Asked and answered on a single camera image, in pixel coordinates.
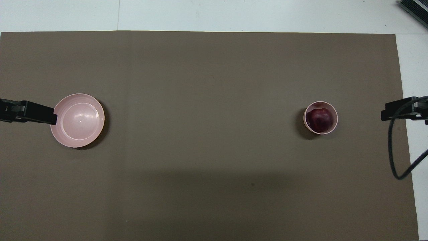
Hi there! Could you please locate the dark red apple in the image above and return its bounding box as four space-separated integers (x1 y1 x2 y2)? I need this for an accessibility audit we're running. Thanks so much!
306 107 334 133

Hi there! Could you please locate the pink bowl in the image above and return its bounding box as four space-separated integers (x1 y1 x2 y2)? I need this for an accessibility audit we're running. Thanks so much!
303 101 338 135

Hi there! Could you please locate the dark grey ribbed device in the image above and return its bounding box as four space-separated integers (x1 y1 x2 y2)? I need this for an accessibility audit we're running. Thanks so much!
398 0 428 29

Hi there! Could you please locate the brown table mat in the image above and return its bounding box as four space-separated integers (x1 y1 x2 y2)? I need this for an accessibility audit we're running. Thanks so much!
0 31 419 241

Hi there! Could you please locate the pink plate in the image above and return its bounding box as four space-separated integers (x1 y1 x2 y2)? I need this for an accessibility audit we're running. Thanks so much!
50 93 105 148

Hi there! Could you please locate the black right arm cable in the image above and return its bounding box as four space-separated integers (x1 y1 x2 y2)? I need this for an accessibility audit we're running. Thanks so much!
388 96 428 180

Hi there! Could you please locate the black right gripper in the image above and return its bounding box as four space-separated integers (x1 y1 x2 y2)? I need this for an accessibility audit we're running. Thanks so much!
381 97 428 125

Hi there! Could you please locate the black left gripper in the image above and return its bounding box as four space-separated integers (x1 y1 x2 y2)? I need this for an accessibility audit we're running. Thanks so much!
0 98 58 126

